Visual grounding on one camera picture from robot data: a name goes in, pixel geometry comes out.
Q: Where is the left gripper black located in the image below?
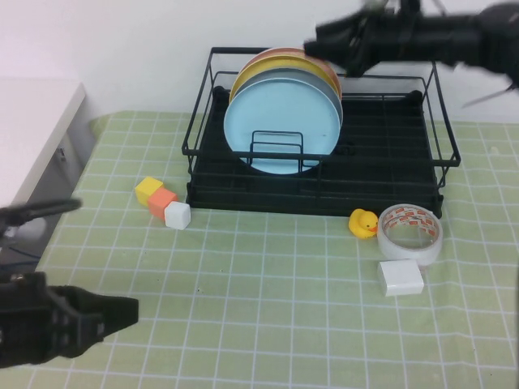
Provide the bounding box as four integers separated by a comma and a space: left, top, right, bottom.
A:
0, 271, 139, 369

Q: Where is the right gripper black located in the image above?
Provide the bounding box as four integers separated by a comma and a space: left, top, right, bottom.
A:
303, 11, 419, 79

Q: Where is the light blue plate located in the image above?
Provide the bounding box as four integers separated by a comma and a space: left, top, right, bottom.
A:
223, 78, 342, 177

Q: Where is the pink plate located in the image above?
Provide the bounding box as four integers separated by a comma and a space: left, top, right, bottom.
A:
242, 46, 344, 98

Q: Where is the grey plate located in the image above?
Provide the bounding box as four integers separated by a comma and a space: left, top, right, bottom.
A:
232, 66, 345, 125

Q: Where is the yellow plate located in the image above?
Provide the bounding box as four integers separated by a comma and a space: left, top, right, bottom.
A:
229, 55, 342, 103

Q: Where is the white cube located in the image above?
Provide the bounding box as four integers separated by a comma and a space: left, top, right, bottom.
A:
163, 201, 191, 232

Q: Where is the orange cube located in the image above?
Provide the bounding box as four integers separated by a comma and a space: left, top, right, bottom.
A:
147, 188, 178, 221

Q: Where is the yellow cube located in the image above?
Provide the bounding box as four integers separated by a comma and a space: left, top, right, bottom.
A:
135, 177, 165, 205

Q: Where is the green checked tablecloth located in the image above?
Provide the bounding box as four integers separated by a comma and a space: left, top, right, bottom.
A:
0, 109, 519, 389

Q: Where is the yellow rubber duck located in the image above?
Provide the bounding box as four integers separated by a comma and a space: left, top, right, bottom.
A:
349, 208, 380, 241

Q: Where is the white side cabinet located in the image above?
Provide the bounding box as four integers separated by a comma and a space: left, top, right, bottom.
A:
0, 79, 99, 264

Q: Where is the clear tape roll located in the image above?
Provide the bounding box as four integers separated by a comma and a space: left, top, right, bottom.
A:
377, 204, 443, 267

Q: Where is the white rectangular box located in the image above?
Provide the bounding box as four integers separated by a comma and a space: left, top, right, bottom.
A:
377, 259, 426, 298

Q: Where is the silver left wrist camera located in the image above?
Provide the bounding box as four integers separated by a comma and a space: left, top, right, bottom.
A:
11, 220, 47, 244

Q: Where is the black wire dish rack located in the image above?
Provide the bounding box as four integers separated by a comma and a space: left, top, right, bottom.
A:
182, 46, 463, 218

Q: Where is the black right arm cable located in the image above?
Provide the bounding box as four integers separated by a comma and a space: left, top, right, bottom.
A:
461, 79, 519, 109

